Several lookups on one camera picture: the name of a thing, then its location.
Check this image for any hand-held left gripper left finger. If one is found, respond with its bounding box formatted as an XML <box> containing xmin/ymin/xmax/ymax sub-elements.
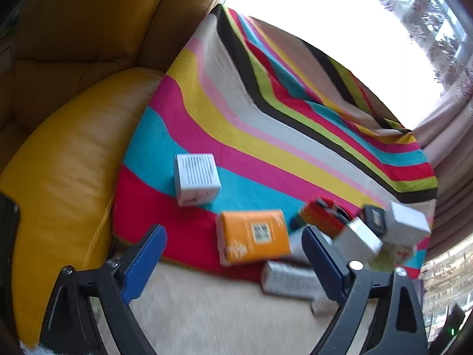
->
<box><xmin>39</xmin><ymin>224</ymin><xmax>169</xmax><ymax>355</ymax></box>

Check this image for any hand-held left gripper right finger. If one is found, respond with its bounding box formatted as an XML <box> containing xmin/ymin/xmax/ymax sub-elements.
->
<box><xmin>301</xmin><ymin>225</ymin><xmax>429</xmax><ymax>355</ymax></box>

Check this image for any white sponge block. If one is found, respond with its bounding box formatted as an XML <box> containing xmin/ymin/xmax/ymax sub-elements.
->
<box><xmin>288</xmin><ymin>227</ymin><xmax>315</xmax><ymax>267</ymax></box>

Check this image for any orange box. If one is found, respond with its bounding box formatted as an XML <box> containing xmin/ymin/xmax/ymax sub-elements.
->
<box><xmin>215</xmin><ymin>209</ymin><xmax>292</xmax><ymax>267</ymax></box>

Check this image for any white box with pink print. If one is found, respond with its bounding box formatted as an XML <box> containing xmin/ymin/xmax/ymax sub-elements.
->
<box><xmin>173</xmin><ymin>153</ymin><xmax>221</xmax><ymax>208</ymax></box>

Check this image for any long grey box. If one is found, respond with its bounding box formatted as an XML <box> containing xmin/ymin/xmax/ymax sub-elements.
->
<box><xmin>260</xmin><ymin>261</ymin><xmax>328</xmax><ymax>300</ymax></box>

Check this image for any plain white box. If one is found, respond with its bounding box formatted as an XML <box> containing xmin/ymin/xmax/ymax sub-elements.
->
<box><xmin>382</xmin><ymin>200</ymin><xmax>432</xmax><ymax>246</ymax></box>
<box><xmin>333</xmin><ymin>217</ymin><xmax>383</xmax><ymax>263</ymax></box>

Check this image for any patterned sheer curtain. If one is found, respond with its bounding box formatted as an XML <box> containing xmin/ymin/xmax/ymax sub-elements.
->
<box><xmin>421</xmin><ymin>244</ymin><xmax>473</xmax><ymax>344</ymax></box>

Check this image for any small black item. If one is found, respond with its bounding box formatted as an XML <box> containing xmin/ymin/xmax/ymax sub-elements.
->
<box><xmin>360</xmin><ymin>204</ymin><xmax>387</xmax><ymax>235</ymax></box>

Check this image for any beige fabric cushion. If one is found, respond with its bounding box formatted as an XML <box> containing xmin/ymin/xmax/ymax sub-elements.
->
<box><xmin>96</xmin><ymin>259</ymin><xmax>374</xmax><ymax>355</ymax></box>

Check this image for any yellow leather sofa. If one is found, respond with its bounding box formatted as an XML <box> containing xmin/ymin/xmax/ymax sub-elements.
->
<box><xmin>0</xmin><ymin>0</ymin><xmax>237</xmax><ymax>348</ymax></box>

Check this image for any white fluffy cloth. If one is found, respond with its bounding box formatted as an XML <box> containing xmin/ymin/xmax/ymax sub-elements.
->
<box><xmin>20</xmin><ymin>342</ymin><xmax>50</xmax><ymax>355</ymax></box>

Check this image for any striped colourful blanket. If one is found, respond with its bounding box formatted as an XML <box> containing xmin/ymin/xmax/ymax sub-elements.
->
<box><xmin>113</xmin><ymin>4</ymin><xmax>438</xmax><ymax>282</ymax></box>

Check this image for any beige pleated curtain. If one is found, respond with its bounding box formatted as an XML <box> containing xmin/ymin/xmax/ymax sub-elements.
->
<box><xmin>412</xmin><ymin>81</ymin><xmax>473</xmax><ymax>267</ymax></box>

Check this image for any bright window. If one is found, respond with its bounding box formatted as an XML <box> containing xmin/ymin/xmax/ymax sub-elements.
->
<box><xmin>222</xmin><ymin>0</ymin><xmax>473</xmax><ymax>130</ymax></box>

